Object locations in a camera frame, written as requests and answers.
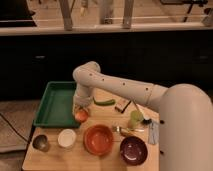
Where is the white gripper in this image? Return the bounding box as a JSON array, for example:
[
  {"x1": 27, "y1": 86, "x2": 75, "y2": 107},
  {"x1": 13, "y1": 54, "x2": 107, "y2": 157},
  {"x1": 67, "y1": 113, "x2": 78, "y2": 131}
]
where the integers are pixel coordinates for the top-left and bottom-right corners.
[{"x1": 72, "y1": 94, "x2": 93, "y2": 116}]

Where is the red apple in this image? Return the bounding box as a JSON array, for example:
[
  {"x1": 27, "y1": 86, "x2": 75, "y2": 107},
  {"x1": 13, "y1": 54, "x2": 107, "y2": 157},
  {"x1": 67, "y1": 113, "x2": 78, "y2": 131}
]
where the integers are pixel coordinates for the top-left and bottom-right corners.
[{"x1": 75, "y1": 109, "x2": 89, "y2": 123}]

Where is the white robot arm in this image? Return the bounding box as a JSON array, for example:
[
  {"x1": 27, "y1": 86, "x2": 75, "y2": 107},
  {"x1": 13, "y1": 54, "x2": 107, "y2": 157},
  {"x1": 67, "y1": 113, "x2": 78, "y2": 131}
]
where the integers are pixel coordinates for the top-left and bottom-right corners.
[{"x1": 73, "y1": 61, "x2": 213, "y2": 171}]

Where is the metal cup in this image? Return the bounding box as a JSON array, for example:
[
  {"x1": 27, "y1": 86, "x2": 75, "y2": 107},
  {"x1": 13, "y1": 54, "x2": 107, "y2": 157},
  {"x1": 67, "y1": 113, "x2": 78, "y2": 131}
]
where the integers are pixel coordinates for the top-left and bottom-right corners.
[{"x1": 32, "y1": 135, "x2": 50, "y2": 152}]

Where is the green plastic cup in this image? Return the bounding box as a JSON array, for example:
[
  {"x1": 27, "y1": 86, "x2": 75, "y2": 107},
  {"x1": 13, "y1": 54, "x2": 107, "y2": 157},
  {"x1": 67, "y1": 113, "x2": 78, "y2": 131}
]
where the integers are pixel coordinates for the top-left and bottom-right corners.
[{"x1": 128, "y1": 110, "x2": 144, "y2": 128}]

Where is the green plastic tray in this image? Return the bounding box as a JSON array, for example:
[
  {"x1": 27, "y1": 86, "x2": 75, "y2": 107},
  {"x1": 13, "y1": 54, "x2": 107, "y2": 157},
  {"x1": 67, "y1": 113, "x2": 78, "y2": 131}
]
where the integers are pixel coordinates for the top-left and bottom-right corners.
[{"x1": 34, "y1": 81, "x2": 80, "y2": 128}]

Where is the small white bowl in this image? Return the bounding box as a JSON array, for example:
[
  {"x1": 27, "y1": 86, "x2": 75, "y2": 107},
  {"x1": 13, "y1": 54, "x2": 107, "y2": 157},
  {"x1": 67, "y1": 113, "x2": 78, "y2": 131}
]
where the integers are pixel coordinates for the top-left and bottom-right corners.
[{"x1": 58, "y1": 129, "x2": 77, "y2": 148}]

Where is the orange bowl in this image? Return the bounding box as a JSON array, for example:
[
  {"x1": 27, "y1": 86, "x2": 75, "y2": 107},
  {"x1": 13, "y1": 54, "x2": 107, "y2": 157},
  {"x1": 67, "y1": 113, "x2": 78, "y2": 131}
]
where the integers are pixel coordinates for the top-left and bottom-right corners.
[{"x1": 83, "y1": 124, "x2": 114, "y2": 156}]

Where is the gold metal object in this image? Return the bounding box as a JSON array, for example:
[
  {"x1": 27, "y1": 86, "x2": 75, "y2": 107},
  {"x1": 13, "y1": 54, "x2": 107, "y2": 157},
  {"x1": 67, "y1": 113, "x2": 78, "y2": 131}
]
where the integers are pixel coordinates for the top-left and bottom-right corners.
[{"x1": 112, "y1": 126, "x2": 134, "y2": 137}]

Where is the black brush utensil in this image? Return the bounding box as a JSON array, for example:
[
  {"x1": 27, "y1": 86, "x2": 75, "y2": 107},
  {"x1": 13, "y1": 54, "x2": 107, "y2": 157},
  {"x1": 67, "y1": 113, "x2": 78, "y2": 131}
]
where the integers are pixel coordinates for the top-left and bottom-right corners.
[{"x1": 131, "y1": 103, "x2": 152, "y2": 125}]

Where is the purple bowl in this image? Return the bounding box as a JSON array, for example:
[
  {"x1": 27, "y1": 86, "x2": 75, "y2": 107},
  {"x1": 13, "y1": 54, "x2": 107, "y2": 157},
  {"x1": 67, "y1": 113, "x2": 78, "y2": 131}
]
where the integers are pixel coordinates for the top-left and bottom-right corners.
[{"x1": 120, "y1": 136, "x2": 148, "y2": 166}]

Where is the blue white packet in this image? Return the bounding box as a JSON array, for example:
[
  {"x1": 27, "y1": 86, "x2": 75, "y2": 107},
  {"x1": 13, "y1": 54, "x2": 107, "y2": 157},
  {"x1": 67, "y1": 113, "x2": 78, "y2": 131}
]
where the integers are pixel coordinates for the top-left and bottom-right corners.
[{"x1": 148, "y1": 121, "x2": 159, "y2": 145}]

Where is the black cable left floor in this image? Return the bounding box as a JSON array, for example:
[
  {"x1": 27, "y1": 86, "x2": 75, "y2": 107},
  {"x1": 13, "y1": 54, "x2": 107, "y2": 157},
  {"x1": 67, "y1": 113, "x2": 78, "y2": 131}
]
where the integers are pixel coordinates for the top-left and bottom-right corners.
[{"x1": 0, "y1": 113, "x2": 31, "y2": 144}]

